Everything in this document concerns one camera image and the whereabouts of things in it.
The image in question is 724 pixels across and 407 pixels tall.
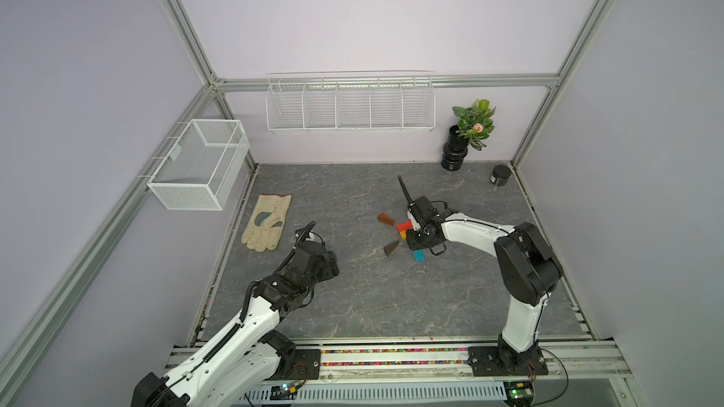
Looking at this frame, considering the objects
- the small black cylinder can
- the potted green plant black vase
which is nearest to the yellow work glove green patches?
the potted green plant black vase

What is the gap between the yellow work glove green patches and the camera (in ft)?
3.22

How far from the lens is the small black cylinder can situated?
1141mm

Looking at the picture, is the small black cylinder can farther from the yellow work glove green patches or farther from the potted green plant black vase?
the yellow work glove green patches

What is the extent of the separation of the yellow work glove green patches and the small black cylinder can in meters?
0.83
